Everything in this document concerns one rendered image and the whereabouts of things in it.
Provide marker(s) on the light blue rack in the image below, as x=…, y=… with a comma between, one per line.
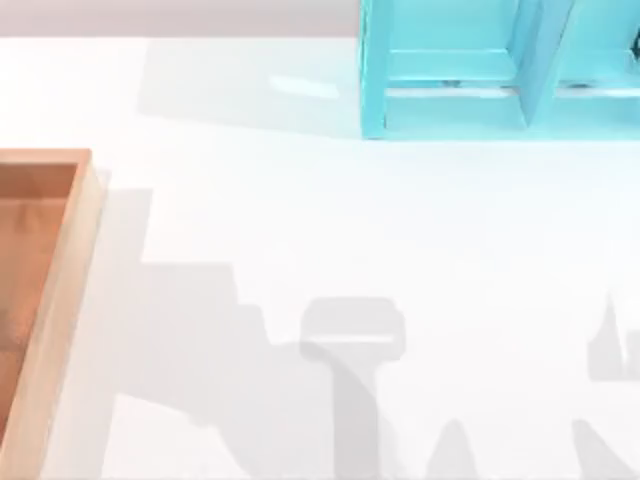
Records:
x=450, y=110

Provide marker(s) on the shallow salmon-coloured box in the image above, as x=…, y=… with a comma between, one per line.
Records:
x=60, y=280

